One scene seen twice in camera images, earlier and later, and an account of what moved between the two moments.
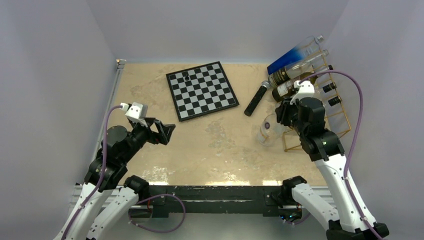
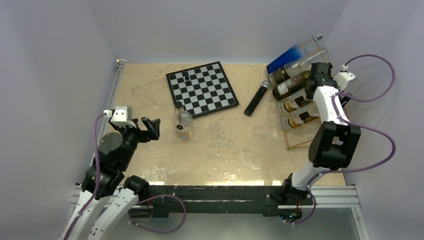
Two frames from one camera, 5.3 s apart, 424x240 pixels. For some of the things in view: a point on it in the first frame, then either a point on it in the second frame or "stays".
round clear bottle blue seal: (271, 131) → (183, 123)
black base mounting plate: (216, 199) stays
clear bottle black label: (287, 72) stays
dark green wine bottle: (288, 90) stays
